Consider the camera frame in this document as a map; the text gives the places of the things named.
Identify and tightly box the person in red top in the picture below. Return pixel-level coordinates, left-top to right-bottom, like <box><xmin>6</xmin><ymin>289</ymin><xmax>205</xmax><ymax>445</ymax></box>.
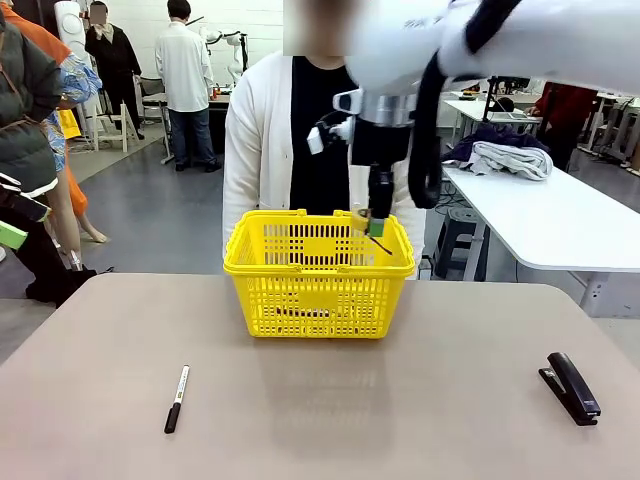
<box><xmin>530</xmin><ymin>81</ymin><xmax>600</xmax><ymax>174</ymax></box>

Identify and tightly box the grey white folded cloth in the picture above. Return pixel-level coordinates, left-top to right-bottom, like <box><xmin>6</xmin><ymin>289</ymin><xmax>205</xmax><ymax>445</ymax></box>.
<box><xmin>471</xmin><ymin>141</ymin><xmax>555</xmax><ymax>182</ymax></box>

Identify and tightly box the pile of clothes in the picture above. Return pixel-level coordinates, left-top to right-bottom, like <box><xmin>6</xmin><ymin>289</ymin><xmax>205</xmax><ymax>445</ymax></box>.
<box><xmin>442</xmin><ymin>123</ymin><xmax>549</xmax><ymax>169</ymax></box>

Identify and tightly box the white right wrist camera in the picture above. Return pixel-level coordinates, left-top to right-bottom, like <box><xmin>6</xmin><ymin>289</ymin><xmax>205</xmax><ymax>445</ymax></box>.
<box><xmin>306</xmin><ymin>113</ymin><xmax>357</xmax><ymax>155</ymax></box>

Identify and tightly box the long white table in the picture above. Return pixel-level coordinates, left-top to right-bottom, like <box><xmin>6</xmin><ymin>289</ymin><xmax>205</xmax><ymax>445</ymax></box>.
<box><xmin>441</xmin><ymin>164</ymin><xmax>640</xmax><ymax>319</ymax></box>

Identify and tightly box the grey plastic stool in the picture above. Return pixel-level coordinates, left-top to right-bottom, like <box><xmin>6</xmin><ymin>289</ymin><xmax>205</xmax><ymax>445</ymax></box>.
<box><xmin>433</xmin><ymin>206</ymin><xmax>489</xmax><ymax>282</ymax></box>

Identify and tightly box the black cable hose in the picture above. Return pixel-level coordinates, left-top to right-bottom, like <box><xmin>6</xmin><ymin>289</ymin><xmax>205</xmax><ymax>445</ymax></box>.
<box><xmin>408</xmin><ymin>0</ymin><xmax>521</xmax><ymax>210</ymax></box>

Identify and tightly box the tall white figure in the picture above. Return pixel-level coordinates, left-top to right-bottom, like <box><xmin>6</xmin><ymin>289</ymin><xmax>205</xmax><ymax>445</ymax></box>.
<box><xmin>53</xmin><ymin>0</ymin><xmax>99</xmax><ymax>144</ymax></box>

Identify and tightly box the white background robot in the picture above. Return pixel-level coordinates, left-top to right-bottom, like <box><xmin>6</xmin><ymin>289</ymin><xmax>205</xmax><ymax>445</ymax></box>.
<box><xmin>197</xmin><ymin>18</ymin><xmax>250</xmax><ymax>89</ymax></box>

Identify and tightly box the yellow plastic shopping basket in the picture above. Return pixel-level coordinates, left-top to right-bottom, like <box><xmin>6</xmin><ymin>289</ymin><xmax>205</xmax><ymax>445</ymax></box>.
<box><xmin>222</xmin><ymin>208</ymin><xmax>417</xmax><ymax>341</ymax></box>

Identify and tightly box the person in black coat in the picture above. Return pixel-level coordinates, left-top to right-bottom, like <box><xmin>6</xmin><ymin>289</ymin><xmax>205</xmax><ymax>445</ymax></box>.
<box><xmin>83</xmin><ymin>0</ymin><xmax>147</xmax><ymax>142</ymax></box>

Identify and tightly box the person in white shirt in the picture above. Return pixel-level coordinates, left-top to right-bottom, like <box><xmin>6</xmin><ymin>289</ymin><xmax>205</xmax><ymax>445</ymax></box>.
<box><xmin>153</xmin><ymin>0</ymin><xmax>224</xmax><ymax>174</ymax></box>

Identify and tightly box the mannequin in orange blue dress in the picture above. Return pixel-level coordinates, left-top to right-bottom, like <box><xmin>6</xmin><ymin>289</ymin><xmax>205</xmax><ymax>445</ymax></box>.
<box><xmin>9</xmin><ymin>0</ymin><xmax>110</xmax><ymax>266</ymax></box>

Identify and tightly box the white work table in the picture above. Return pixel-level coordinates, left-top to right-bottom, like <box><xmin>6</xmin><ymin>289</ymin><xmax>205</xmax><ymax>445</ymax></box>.
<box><xmin>443</xmin><ymin>98</ymin><xmax>542</xmax><ymax>151</ymax></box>

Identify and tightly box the black highlighter with yellow cap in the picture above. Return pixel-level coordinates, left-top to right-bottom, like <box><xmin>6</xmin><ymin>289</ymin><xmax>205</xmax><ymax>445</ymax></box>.
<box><xmin>277</xmin><ymin>305</ymin><xmax>346</xmax><ymax>320</ymax></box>

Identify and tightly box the black stapler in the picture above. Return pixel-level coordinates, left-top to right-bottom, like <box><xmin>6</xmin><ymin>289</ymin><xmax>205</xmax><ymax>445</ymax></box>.
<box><xmin>537</xmin><ymin>351</ymin><xmax>602</xmax><ymax>427</ymax></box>

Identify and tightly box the person in dark green jacket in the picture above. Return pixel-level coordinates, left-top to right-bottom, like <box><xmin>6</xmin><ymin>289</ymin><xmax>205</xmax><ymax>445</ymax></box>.
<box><xmin>0</xmin><ymin>7</ymin><xmax>64</xmax><ymax>201</ymax></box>

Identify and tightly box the white pen with black cap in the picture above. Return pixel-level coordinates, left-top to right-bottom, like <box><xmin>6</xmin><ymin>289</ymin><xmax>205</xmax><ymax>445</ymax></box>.
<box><xmin>163</xmin><ymin>364</ymin><xmax>191</xmax><ymax>435</ymax></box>

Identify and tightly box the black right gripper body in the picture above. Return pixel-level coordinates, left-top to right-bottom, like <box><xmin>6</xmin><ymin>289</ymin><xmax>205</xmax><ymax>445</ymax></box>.
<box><xmin>351</xmin><ymin>122</ymin><xmax>416</xmax><ymax>195</ymax></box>

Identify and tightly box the person in white cardigan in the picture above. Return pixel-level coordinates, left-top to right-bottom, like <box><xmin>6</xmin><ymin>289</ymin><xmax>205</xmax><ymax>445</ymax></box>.
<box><xmin>221</xmin><ymin>0</ymin><xmax>427</xmax><ymax>281</ymax></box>

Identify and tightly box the yellow tape measure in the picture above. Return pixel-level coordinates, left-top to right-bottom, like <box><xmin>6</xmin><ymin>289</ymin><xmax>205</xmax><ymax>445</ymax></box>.
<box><xmin>351</xmin><ymin>202</ymin><xmax>396</xmax><ymax>257</ymax></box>

